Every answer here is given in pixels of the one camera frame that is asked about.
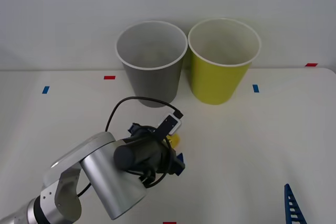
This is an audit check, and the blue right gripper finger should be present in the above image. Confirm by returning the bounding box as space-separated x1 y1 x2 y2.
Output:
283 183 307 224

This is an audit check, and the yellow bottle with black cap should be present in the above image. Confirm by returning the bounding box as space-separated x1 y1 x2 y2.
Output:
167 133 182 149

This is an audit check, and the black camera cable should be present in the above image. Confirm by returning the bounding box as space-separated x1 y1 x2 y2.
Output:
77 97 184 197

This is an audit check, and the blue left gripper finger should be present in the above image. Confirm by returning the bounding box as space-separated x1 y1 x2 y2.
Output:
128 122 144 134
173 152 187 177

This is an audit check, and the grey plastic waste bin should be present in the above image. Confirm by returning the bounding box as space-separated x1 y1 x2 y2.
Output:
115 20 188 109

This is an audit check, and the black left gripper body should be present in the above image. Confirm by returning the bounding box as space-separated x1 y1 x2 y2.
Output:
130 125 182 180

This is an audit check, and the pale grey left wrist camera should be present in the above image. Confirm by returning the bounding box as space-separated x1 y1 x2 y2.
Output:
155 112 182 138

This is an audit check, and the yellow-green plastic waste bin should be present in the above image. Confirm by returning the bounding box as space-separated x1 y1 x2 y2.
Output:
187 18 262 105

